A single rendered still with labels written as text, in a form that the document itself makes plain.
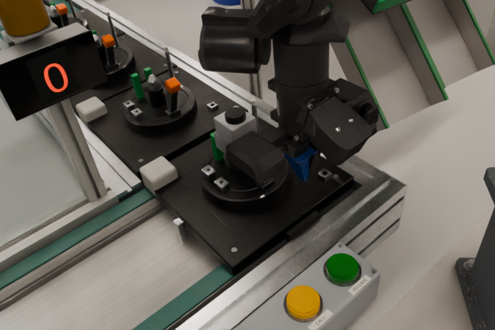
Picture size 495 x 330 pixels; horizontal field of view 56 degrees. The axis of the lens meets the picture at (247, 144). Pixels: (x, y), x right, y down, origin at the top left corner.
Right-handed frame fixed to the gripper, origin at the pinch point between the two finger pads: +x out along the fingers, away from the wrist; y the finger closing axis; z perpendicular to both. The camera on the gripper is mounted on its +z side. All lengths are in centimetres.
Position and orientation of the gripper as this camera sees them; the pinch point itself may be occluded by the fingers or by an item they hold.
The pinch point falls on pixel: (303, 158)
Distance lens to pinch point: 57.0
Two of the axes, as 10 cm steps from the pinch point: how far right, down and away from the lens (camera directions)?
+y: 7.7, -4.7, 4.4
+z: 6.4, 4.4, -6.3
